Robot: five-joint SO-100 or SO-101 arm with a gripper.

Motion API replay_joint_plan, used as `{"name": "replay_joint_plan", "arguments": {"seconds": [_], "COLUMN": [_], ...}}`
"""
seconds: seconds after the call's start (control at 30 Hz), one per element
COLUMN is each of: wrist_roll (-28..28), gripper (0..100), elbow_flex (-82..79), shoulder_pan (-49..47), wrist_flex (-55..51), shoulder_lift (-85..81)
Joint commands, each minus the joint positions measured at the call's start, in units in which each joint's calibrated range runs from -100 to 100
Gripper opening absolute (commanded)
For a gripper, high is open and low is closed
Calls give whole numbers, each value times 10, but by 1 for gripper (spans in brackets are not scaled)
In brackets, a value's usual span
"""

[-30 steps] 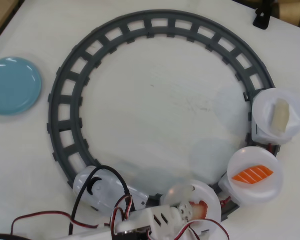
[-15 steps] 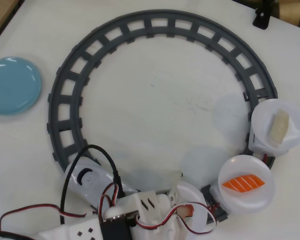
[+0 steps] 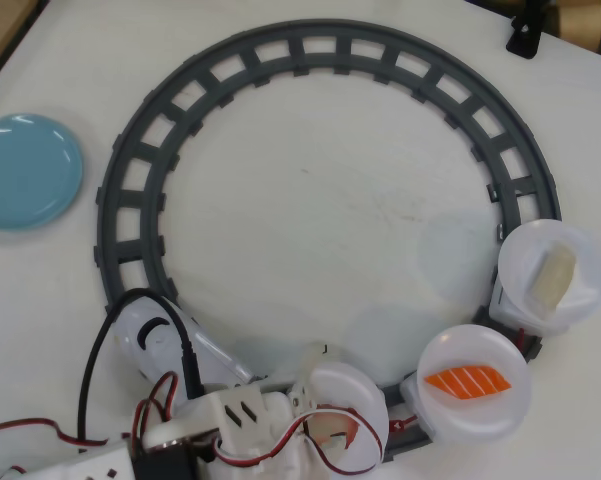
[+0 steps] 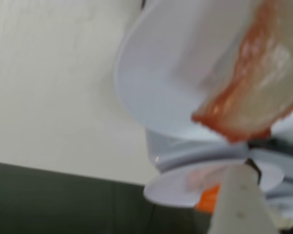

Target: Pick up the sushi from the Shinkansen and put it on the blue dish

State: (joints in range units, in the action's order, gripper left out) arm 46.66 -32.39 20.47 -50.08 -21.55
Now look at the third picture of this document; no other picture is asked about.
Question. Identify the orange salmon sushi toy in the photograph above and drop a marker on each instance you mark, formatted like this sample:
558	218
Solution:
465	382

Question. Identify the light wooden furniture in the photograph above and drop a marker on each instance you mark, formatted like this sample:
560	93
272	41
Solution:
0	30

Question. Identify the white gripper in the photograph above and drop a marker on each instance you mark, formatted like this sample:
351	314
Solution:
300	397

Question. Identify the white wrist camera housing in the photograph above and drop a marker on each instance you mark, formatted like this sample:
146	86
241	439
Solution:
230	400

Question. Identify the shrimp sushi toy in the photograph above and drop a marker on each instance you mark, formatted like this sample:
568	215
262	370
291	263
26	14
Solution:
347	430

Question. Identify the white printed robot arm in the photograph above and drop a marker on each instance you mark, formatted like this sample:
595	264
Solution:
80	465

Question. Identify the black table clamp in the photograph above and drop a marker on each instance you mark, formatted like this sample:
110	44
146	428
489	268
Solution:
522	40

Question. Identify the blue round ceramic dish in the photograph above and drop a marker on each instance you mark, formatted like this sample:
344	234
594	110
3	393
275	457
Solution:
25	175

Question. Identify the grey circular toy train track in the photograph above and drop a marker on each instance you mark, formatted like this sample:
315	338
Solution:
295	50

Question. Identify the white Shinkansen toy locomotive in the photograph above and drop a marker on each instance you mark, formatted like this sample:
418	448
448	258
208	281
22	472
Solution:
155	357

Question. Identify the white round plastic plate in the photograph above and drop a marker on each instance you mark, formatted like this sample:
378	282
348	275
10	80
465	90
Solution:
345	385
525	250
460	415

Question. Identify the brown cardboard object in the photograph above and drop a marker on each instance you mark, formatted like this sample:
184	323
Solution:
580	20

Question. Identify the pale white sushi toy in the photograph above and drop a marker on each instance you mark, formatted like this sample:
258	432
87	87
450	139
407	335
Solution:
552	275

